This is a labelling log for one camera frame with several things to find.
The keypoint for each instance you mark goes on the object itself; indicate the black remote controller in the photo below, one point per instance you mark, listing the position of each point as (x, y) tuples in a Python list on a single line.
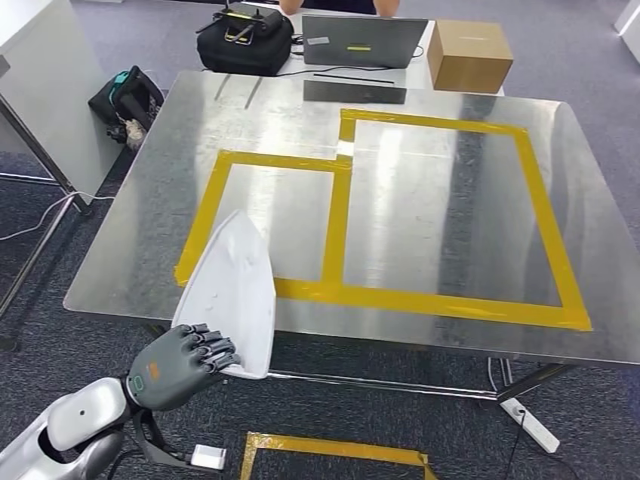
[(250, 20)]

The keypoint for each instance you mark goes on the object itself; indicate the white plastic shell part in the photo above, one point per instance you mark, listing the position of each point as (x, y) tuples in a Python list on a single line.
[(235, 291)]

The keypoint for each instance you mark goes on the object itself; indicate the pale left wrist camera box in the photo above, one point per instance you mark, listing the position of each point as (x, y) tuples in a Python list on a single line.
[(209, 457)]

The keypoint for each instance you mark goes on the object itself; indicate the white display plinth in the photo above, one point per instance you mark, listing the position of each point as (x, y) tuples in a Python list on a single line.
[(631, 26)]

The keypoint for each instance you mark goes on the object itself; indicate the brown cardboard box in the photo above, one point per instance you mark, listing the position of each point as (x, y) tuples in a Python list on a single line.
[(470, 66)]

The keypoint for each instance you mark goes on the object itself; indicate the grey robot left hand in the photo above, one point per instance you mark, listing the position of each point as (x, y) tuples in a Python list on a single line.
[(164, 378)]

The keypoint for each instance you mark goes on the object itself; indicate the stainless steel workbench table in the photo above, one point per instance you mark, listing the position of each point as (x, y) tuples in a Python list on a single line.
[(400, 212)]

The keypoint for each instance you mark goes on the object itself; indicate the yellow floor tape square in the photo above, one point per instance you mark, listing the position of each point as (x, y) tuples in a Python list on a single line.
[(324, 447)]

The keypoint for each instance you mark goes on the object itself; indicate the grey laptop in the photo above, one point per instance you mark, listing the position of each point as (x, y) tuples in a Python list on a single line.
[(390, 40)]

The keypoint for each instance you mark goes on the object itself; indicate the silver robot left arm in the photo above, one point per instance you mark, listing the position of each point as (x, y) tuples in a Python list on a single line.
[(84, 411)]

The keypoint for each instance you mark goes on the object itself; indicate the white desk with chrome legs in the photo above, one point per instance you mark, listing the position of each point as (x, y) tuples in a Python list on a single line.
[(50, 99)]

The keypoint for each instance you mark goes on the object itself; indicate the yellow tape double frame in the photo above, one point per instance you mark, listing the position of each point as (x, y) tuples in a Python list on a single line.
[(335, 232)]

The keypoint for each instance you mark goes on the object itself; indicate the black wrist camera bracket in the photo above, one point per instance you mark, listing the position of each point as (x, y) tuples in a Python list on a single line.
[(160, 454)]

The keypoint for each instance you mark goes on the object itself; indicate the black and teal backpack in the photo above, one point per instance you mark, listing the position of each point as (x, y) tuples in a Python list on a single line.
[(130, 99)]

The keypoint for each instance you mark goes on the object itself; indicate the white power strip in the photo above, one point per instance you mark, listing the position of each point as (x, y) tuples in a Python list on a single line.
[(535, 429)]

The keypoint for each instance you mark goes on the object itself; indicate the black carry bag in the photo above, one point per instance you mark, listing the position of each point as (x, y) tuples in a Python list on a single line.
[(244, 60)]

